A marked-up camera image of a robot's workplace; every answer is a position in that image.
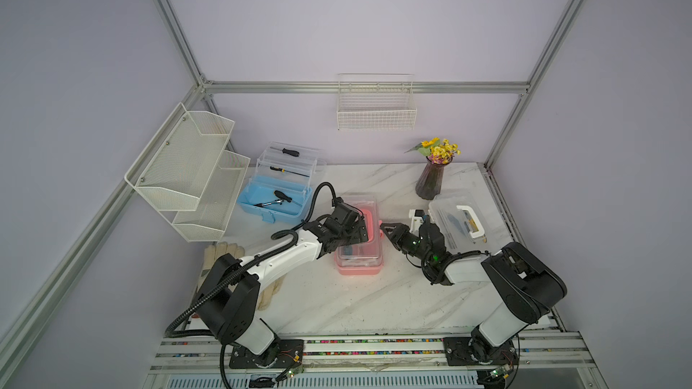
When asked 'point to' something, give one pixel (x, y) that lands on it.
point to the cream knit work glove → (269, 291)
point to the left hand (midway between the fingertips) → (354, 237)
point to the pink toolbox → (362, 257)
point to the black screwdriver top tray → (286, 151)
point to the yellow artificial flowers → (439, 151)
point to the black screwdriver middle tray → (286, 171)
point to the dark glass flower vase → (430, 182)
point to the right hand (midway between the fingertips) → (381, 231)
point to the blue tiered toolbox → (280, 187)
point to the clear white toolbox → (468, 222)
